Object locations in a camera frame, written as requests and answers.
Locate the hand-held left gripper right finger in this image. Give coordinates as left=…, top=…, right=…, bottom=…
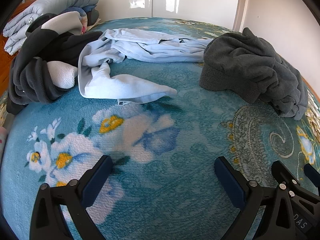
left=214, top=156, right=295, bottom=240

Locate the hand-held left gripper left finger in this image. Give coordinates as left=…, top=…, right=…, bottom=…
left=29, top=155, right=113, bottom=240

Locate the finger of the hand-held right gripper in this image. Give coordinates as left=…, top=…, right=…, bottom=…
left=271, top=160, right=320, bottom=205
left=304, top=164, right=320, bottom=183

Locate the grey knit sweater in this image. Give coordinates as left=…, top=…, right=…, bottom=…
left=199, top=27, right=309, bottom=120

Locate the blue floral blanket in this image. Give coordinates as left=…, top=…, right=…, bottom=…
left=0, top=17, right=320, bottom=240

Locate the light blue shirt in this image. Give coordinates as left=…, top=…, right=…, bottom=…
left=78, top=28, right=213, bottom=105

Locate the dark navy fleece garment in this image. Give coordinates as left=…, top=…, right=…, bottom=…
left=6, top=13, right=103, bottom=114

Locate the folded light blue quilt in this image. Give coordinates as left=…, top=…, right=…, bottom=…
left=2, top=0, right=100, bottom=55

